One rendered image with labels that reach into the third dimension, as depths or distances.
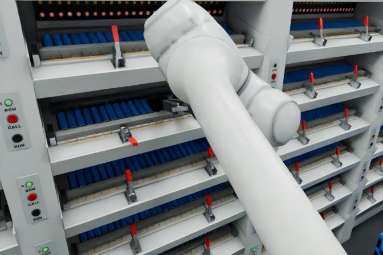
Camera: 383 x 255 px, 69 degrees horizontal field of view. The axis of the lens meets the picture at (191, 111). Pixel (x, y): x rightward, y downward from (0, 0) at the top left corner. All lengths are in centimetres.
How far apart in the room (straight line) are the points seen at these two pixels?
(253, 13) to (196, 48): 55
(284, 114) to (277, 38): 48
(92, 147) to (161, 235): 41
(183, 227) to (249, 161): 76
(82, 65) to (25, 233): 41
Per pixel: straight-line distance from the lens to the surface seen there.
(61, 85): 65
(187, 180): 89
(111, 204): 83
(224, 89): 31
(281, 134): 45
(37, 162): 70
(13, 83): 64
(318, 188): 156
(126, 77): 67
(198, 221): 103
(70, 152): 72
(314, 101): 112
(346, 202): 174
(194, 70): 34
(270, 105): 44
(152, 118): 77
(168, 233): 100
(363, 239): 201
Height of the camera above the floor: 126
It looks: 21 degrees down
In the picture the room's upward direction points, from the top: straight up
